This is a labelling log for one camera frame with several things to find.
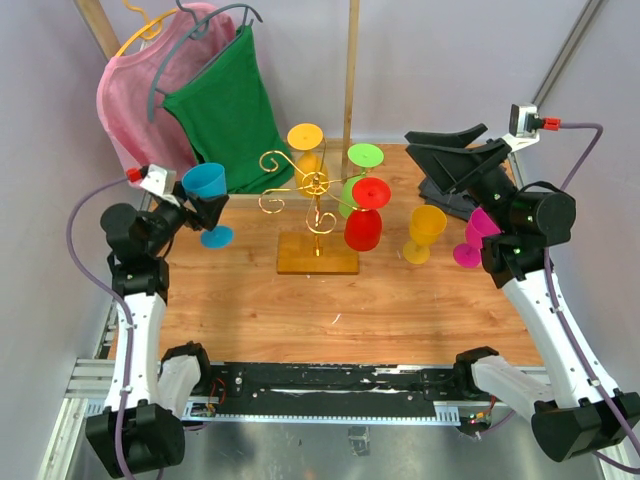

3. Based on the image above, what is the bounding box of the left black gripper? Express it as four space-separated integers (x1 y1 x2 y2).
144 181 227 256

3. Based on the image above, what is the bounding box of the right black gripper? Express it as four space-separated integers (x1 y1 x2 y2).
404 123 520 234

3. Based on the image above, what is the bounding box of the blue wine glass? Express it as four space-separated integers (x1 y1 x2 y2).
181 163 233 249

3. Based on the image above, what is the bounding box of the pink wine glass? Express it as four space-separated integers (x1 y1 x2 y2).
453 207 501 268

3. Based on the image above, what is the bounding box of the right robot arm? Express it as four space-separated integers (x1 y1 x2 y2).
405 119 639 462

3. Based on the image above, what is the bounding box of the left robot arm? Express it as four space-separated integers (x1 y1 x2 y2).
86 194 229 479

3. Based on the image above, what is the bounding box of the green wine glass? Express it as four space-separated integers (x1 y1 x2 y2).
339 143 384 219

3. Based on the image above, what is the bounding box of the amber rack base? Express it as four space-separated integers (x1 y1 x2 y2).
276 232 360 275

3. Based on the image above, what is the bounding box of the orange yellow wine glass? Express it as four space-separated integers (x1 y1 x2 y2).
287 123 328 189

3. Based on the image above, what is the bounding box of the red wine glass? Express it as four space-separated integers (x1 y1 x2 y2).
344 176 391 252

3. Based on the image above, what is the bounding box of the grey folded cloth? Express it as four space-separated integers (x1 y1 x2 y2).
419 178 479 222

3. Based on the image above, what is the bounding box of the green shirt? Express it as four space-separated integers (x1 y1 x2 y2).
163 27 293 194

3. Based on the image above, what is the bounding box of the pink shirt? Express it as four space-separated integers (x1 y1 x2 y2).
96 3 236 177

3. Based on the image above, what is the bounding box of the yellow clothes hanger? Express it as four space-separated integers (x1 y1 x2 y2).
114 0 177 57

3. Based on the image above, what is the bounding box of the aluminium corner profile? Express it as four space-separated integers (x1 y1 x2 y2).
532 0 608 107

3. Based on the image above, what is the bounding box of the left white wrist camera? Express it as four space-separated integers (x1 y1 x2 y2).
140 164 180 206

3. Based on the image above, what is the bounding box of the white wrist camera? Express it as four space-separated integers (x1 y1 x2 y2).
501 103 543 153
140 164 180 206

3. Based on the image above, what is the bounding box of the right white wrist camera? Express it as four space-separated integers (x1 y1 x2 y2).
501 103 543 153

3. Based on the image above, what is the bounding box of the gold wire glass rack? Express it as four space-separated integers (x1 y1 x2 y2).
258 136 351 235

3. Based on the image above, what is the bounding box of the wooden frame post centre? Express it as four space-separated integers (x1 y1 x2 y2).
341 0 360 178

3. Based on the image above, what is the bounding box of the wooden frame post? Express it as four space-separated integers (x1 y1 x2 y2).
341 0 360 178
74 0 121 60

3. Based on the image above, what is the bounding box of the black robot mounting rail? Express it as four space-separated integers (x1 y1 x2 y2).
182 362 496 426

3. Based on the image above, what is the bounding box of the wooden frame post left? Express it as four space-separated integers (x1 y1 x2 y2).
74 0 121 60

